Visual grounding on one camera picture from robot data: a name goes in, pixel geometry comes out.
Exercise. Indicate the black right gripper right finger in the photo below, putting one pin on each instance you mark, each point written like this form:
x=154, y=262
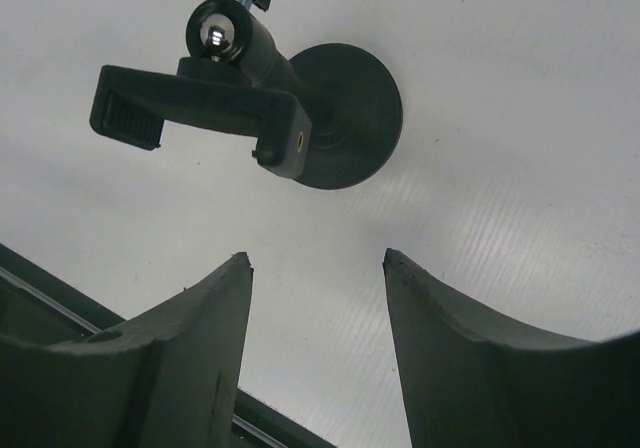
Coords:
x=473, y=377

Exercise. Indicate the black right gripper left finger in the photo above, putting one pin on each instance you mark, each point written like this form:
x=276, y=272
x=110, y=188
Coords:
x=165, y=378

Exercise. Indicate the black round-base clamp stand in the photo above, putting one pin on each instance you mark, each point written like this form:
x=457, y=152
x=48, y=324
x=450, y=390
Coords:
x=328, y=118

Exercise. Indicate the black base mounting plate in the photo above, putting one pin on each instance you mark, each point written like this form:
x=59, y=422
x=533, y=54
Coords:
x=60, y=308

